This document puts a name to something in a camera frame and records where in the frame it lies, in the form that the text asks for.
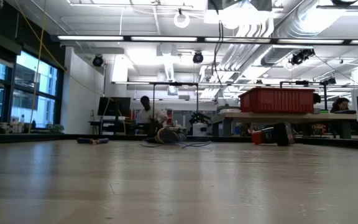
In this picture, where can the red black tool battery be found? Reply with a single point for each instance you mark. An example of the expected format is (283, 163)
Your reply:
(273, 134)

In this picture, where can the black background rig frame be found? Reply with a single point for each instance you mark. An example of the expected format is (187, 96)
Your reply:
(174, 84)

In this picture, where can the silver ventilation duct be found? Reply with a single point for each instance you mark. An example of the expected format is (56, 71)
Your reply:
(309, 18)

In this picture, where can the black round ceiling camera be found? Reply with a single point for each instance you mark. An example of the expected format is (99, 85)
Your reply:
(97, 60)
(197, 57)

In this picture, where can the black ceiling camera mount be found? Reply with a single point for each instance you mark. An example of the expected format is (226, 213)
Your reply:
(301, 56)

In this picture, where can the person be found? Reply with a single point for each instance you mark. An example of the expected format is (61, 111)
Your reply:
(340, 104)
(149, 115)

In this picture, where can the LED light bar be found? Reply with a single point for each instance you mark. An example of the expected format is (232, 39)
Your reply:
(163, 39)

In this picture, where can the large glass window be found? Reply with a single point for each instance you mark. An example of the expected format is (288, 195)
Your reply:
(36, 77)

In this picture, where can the black glove blue yellow cuff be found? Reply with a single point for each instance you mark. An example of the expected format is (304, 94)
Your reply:
(168, 136)

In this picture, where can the wooden table on casters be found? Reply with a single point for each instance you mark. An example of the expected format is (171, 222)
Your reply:
(291, 116)

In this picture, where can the large red storage bin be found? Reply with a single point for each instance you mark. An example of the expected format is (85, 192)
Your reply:
(277, 100)

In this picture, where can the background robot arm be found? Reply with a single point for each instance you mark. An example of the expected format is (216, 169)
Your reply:
(199, 118)

